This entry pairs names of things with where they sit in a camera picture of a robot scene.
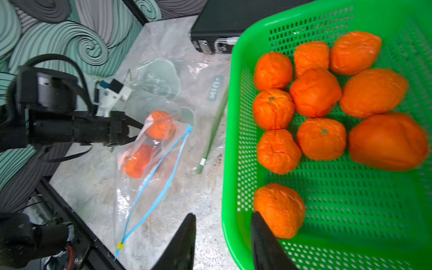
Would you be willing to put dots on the green plastic basket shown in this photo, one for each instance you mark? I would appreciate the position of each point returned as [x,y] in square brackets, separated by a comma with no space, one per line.
[357,217]

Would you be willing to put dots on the black flat box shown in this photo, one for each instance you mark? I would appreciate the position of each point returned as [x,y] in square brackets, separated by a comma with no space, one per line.
[221,23]

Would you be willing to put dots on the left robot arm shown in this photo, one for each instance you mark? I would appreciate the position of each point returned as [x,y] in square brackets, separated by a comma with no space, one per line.
[48,103]

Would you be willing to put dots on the orange taken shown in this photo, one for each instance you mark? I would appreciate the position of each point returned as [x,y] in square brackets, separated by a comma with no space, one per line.
[311,55]
[273,71]
[273,109]

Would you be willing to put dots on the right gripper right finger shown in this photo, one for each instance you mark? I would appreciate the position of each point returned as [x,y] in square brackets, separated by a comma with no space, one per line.
[268,254]

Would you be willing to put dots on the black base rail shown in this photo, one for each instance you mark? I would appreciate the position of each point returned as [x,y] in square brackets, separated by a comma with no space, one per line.
[67,242]

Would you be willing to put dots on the clear bag of oranges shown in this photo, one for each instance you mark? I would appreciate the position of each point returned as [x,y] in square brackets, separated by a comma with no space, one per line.
[145,168]

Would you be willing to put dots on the orange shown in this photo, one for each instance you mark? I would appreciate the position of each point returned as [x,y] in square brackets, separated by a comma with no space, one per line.
[354,52]
[315,93]

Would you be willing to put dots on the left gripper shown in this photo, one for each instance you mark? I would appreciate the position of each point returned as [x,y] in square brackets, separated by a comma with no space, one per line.
[119,130]

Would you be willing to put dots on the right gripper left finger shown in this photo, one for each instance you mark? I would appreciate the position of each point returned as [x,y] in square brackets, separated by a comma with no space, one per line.
[179,254]

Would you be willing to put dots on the orange bag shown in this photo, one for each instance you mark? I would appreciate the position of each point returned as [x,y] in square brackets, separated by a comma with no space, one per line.
[389,142]
[278,152]
[163,127]
[322,139]
[373,92]
[282,209]

